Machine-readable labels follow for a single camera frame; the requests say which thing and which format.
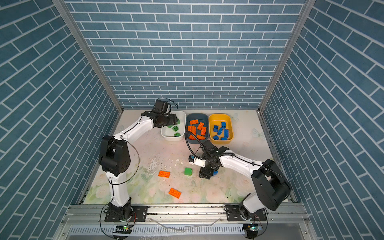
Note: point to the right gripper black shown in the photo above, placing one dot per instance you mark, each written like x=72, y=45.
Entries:
x=204, y=173

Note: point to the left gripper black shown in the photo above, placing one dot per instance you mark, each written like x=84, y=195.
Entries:
x=172, y=119

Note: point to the white plastic bin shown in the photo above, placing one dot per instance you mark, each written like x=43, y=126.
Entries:
x=168, y=133

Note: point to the dark teal plastic bin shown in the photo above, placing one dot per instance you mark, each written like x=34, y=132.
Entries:
x=198, y=124

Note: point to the yellow plastic bin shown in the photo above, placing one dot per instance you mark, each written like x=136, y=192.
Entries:
x=216, y=119

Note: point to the orange long brick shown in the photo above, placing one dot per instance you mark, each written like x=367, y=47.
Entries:
x=164, y=174

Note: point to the orange brick front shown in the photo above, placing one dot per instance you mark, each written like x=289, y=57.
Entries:
x=175, y=193

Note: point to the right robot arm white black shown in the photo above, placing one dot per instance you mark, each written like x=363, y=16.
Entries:
x=271, y=186

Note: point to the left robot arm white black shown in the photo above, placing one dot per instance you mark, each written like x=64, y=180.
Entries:
x=115, y=156

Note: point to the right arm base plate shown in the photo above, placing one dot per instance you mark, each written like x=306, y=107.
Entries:
x=234, y=211

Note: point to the aluminium front rail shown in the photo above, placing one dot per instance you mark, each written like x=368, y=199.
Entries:
x=186, y=222

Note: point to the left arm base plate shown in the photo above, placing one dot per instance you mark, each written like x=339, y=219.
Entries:
x=137, y=214

